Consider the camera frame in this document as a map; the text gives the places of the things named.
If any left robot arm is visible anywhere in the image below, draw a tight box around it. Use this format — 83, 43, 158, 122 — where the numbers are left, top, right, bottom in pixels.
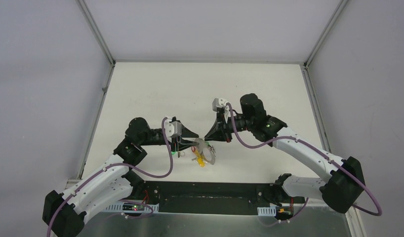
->
42, 117, 199, 237

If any right controller board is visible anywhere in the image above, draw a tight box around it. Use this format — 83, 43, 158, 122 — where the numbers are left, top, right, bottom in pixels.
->
275, 207, 294, 221

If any purple cable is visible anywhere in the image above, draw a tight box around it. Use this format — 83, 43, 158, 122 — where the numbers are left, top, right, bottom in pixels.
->
46, 117, 175, 237
225, 102, 383, 223

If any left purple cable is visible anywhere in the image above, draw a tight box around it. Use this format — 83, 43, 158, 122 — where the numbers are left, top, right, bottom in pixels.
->
46, 117, 175, 237

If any controller board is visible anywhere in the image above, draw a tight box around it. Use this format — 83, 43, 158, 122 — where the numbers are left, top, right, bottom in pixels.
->
122, 203, 145, 211
275, 207, 294, 221

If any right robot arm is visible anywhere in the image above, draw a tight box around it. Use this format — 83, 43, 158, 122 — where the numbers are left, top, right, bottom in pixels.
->
204, 93, 365, 213

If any green tagged key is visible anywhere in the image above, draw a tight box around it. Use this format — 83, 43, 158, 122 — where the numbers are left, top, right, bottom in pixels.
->
171, 151, 185, 158

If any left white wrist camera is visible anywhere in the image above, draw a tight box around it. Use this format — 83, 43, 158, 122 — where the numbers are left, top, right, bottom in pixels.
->
163, 117, 182, 138

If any large keyring with keys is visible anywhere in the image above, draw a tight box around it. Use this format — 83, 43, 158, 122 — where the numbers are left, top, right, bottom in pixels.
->
191, 138, 216, 167

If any left controller board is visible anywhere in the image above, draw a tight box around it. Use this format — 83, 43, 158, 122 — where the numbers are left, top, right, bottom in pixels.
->
122, 203, 145, 211

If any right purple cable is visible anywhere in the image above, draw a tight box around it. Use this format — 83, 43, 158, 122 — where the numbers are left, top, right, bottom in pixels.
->
225, 102, 383, 223

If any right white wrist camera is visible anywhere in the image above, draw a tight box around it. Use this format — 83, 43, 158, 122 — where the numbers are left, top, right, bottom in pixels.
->
211, 98, 229, 112

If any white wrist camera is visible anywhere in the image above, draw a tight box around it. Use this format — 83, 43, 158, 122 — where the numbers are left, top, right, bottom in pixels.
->
211, 98, 229, 112
163, 117, 182, 138

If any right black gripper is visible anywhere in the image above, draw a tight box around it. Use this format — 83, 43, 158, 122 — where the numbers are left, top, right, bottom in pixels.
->
204, 112, 254, 143

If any aluminium frame rail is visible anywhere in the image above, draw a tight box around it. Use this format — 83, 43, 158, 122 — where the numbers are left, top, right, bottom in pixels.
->
62, 179, 357, 208

